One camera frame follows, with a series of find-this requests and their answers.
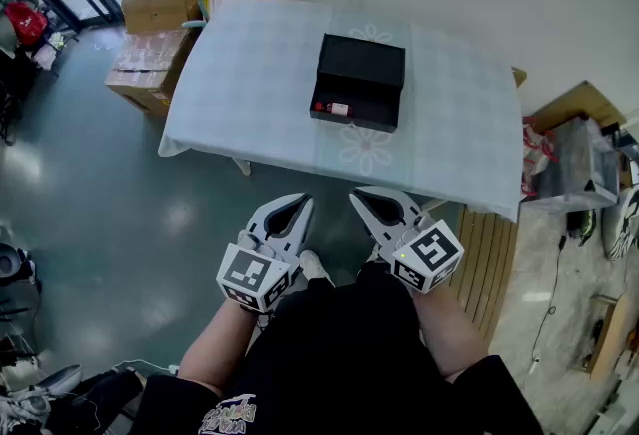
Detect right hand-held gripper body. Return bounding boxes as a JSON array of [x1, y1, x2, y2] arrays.
[[391, 212, 465, 295]]

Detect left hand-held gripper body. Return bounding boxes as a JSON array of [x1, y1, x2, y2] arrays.
[[215, 222, 302, 313]]

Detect small red bottle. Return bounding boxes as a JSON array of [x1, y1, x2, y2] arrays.
[[313, 101, 354, 118]]

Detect black box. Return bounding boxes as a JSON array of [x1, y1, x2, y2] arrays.
[[308, 32, 407, 134]]

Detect person's left forearm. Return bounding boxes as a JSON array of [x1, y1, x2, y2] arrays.
[[177, 297, 274, 399]]

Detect person's right forearm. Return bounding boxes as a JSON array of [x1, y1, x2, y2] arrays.
[[411, 285, 488, 384]]

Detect taped flat cardboard box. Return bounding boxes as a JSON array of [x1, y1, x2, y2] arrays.
[[104, 27, 201, 118]]

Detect person's left white shoe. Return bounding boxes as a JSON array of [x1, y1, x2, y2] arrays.
[[299, 250, 335, 287]]

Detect wooden slatted board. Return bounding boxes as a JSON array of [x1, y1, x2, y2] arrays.
[[451, 203, 520, 342]]

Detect black printed t-shirt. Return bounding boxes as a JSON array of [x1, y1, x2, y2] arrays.
[[132, 262, 545, 435]]

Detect light blue floral tablecloth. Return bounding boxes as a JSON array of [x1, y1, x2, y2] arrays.
[[158, 0, 525, 223]]

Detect black green shoe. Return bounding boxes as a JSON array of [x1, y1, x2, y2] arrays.
[[566, 208, 598, 239]]

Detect black white patterned bag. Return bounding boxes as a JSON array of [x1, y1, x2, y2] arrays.
[[601, 186, 639, 262]]

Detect light wooden board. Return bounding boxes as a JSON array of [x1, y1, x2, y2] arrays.
[[588, 295, 633, 382]]

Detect teal plastic chair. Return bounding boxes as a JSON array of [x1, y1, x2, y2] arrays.
[[181, 0, 209, 30]]

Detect grey white sneaker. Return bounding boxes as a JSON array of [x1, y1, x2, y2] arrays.
[[37, 365, 84, 397]]

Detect red bag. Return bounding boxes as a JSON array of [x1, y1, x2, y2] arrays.
[[3, 1, 50, 48]]

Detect black floor cable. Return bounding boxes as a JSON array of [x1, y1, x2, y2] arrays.
[[531, 232, 568, 364]]

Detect red-handled clear plastic bags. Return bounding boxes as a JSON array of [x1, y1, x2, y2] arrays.
[[521, 116, 558, 198]]

